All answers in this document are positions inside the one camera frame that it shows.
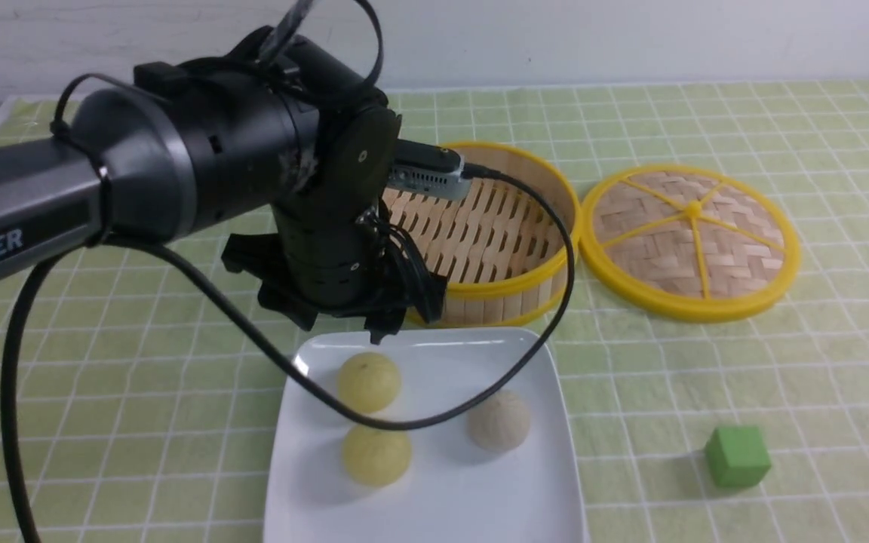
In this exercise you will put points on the white square plate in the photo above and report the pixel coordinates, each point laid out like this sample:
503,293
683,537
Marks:
453,491

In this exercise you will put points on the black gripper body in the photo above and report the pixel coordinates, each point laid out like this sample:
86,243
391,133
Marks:
344,269

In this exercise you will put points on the bamboo steamer lid yellow rim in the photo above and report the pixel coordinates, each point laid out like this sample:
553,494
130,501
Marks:
688,244

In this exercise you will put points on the yellow steamed bun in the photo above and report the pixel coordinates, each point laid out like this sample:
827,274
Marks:
376,458
368,382

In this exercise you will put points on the green checkered tablecloth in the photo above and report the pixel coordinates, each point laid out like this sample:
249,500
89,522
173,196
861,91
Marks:
146,417

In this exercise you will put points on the green cube block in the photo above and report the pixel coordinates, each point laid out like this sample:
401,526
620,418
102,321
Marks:
737,456

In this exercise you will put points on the beige steamed bun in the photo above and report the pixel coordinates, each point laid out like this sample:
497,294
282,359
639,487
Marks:
501,423

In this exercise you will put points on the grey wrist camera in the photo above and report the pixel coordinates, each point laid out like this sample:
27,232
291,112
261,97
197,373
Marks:
427,173

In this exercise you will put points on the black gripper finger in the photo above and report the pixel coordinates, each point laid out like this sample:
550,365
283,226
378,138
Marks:
384,322

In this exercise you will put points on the bamboo steamer basket yellow rim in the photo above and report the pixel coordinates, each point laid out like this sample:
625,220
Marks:
502,254

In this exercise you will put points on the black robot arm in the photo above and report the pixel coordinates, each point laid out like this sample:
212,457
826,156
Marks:
185,147

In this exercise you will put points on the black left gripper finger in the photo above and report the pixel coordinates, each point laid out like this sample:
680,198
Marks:
296,310

